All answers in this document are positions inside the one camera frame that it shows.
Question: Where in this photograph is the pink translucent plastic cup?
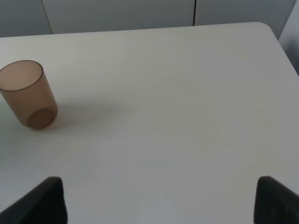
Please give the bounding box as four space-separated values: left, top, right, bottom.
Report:
0 60 58 129

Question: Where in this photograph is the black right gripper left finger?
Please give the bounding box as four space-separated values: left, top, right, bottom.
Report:
0 177 68 224

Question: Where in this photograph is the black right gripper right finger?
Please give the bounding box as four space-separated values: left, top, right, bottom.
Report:
253 176 299 224

